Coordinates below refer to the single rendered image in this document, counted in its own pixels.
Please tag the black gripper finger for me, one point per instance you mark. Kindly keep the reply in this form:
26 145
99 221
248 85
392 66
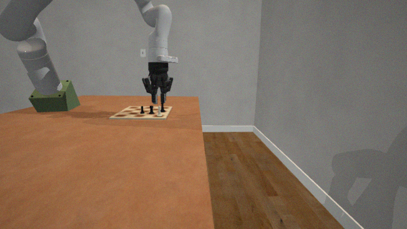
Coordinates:
150 88
165 88

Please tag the brown and cream chessboard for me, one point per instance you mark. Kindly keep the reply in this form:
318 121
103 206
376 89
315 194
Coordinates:
133 112

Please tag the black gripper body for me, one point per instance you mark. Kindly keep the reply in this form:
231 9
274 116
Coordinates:
158 69

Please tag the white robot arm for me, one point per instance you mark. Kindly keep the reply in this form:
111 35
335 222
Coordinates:
19 22

